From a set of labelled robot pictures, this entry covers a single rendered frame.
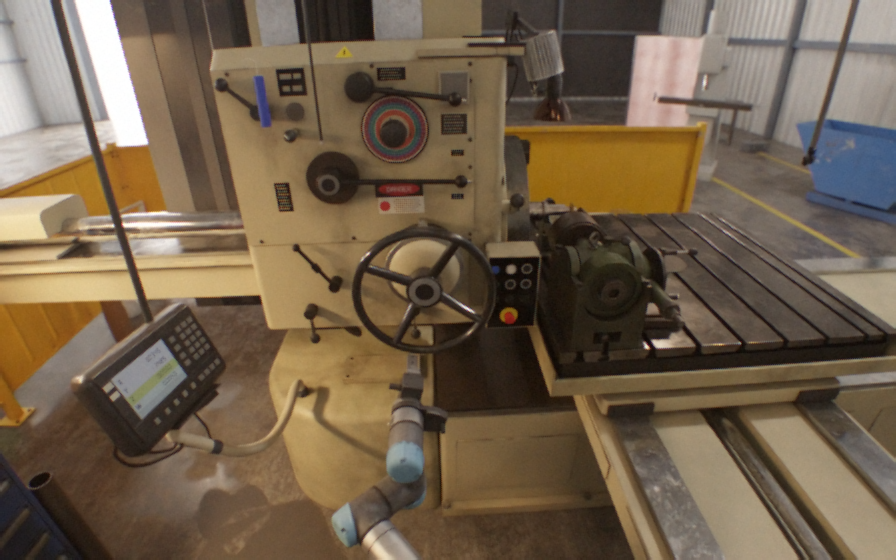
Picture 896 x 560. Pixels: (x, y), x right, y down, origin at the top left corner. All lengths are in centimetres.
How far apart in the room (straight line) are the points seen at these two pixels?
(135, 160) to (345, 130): 331
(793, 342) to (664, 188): 267
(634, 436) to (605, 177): 278
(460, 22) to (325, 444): 172
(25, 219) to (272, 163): 112
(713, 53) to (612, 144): 343
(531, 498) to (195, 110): 219
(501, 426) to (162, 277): 144
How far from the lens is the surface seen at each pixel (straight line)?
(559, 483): 224
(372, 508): 102
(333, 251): 141
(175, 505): 264
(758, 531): 161
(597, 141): 397
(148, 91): 222
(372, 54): 128
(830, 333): 199
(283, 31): 197
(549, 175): 393
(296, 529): 234
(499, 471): 210
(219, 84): 131
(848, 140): 720
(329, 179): 124
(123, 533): 267
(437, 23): 190
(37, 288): 236
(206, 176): 220
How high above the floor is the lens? 189
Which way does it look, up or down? 29 degrees down
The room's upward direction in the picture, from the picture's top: 1 degrees counter-clockwise
